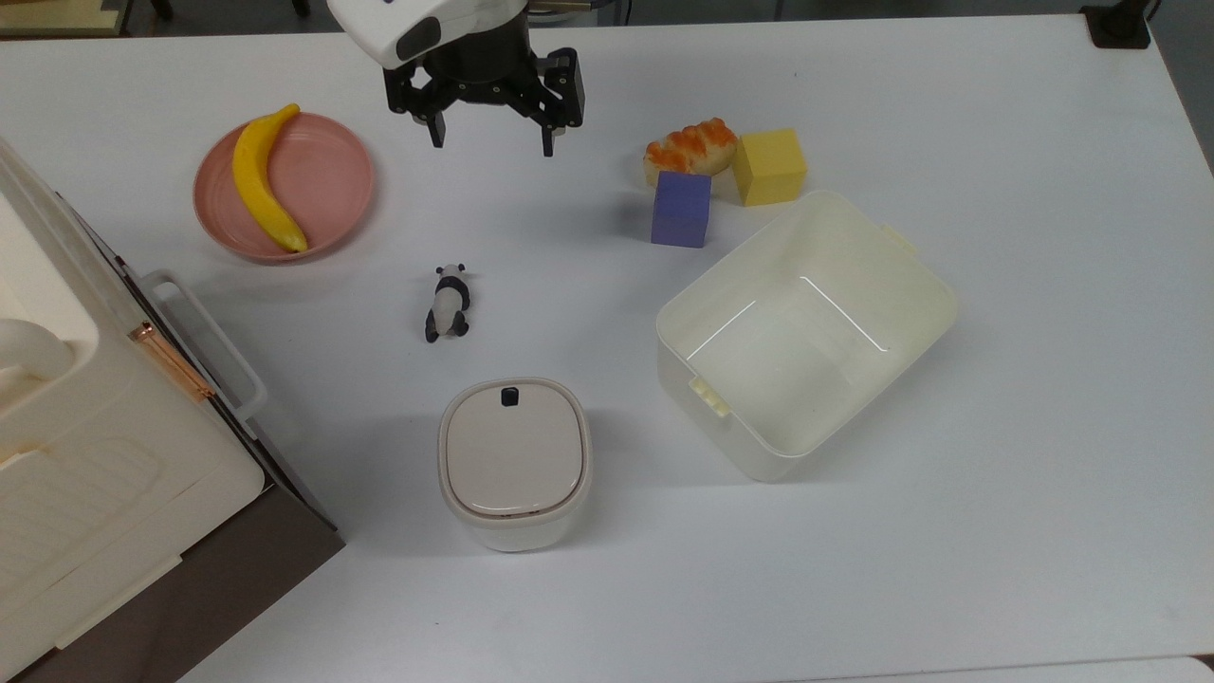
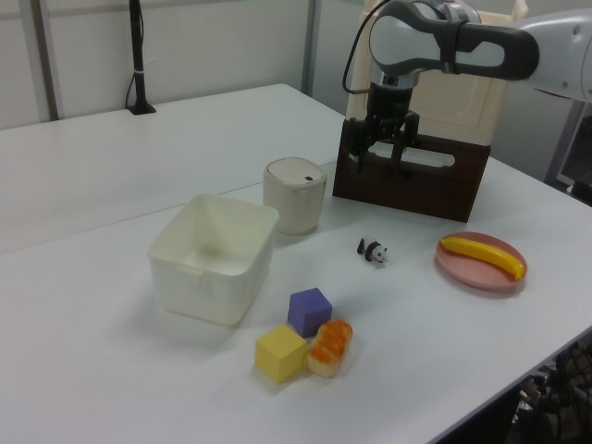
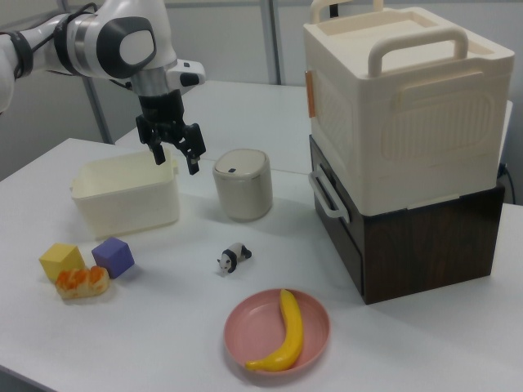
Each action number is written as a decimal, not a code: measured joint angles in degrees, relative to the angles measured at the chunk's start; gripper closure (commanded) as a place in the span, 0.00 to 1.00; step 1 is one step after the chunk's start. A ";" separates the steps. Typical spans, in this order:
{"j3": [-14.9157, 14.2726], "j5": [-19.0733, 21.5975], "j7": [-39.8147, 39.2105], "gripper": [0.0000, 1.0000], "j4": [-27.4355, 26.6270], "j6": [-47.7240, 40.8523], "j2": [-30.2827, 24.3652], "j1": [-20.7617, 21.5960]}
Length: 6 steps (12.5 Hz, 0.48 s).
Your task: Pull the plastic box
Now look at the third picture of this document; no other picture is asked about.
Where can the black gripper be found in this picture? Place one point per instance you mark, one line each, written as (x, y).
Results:
(160, 107)

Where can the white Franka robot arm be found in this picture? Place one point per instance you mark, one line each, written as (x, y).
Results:
(81, 36)

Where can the yellow toy banana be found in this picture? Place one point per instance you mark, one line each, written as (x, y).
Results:
(292, 326)

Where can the panda toy figure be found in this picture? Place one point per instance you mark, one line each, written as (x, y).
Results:
(233, 257)

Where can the brown wooden box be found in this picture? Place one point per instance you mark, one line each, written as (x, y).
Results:
(429, 253)

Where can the orange topped toy bread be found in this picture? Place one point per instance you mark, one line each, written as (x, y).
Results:
(81, 283)

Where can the small beige lidded trash can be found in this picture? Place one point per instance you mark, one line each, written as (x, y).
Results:
(245, 192)

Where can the yellow cube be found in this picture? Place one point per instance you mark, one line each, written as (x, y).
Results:
(57, 261)

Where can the open cream plastic bin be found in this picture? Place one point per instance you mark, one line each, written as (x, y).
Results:
(122, 204)

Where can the purple cube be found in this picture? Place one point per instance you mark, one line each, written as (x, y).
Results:
(116, 257)

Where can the pink plate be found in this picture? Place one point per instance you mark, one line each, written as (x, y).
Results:
(257, 322)

